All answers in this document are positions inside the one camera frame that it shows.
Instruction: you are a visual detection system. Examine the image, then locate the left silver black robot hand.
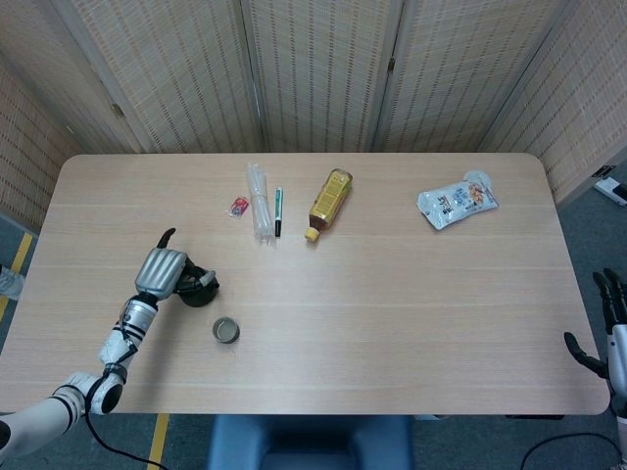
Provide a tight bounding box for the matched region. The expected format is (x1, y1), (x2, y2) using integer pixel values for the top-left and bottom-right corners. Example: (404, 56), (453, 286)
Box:
(133, 227), (219, 302)

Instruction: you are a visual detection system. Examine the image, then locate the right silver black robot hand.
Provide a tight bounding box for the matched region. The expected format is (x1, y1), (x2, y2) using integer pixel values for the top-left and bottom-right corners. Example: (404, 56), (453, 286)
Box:
(562, 267), (627, 420)

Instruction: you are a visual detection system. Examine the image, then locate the black teapot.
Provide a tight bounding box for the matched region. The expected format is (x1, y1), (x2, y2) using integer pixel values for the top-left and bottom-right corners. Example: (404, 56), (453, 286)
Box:
(176, 263), (220, 308)

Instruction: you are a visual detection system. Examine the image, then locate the blue robot base seat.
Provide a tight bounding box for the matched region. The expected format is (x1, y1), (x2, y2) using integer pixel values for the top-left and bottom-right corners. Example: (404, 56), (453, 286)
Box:
(207, 414), (415, 470)

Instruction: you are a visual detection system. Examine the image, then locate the small grey cup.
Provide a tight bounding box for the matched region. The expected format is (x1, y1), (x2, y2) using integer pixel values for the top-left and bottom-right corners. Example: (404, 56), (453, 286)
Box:
(212, 316), (242, 345)

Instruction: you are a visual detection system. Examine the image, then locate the clear plastic straw bundle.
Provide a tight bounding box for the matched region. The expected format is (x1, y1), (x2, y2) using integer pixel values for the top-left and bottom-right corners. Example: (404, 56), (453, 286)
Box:
(245, 162), (275, 249)

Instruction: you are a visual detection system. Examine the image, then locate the green black marker pen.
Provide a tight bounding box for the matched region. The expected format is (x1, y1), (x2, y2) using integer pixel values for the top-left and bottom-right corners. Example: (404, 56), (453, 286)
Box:
(273, 186), (285, 240)

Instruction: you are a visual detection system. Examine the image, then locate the yellow floor tape strip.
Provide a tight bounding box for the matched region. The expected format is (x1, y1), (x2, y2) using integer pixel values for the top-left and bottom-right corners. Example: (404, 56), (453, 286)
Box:
(0, 233), (34, 325)
(146, 413), (170, 470)

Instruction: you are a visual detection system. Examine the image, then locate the white power strip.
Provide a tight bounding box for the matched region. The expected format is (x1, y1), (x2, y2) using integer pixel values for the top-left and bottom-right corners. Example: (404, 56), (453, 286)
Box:
(593, 178), (627, 206)

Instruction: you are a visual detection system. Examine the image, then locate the woven folding screen panel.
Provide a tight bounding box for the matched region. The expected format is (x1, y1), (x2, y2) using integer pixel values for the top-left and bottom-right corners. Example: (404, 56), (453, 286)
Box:
(0, 0), (148, 154)
(239, 0), (408, 154)
(48, 0), (270, 154)
(484, 0), (627, 205)
(371, 0), (574, 154)
(0, 51), (84, 234)

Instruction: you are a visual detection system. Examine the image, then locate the yellow tea bottle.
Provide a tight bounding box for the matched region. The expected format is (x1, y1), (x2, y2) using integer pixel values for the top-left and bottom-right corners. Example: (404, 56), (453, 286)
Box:
(304, 167), (355, 243)

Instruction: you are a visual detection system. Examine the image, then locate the white snack pouch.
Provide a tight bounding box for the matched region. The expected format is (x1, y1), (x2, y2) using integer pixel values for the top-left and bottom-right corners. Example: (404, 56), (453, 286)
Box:
(416, 169), (501, 230)

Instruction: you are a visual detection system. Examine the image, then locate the black floor cable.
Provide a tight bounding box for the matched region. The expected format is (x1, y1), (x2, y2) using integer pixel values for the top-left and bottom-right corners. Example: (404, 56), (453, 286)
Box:
(519, 431), (618, 470)

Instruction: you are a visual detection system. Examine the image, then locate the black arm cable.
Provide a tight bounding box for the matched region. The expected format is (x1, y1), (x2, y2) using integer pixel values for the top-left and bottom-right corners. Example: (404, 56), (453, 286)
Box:
(85, 413), (169, 470)

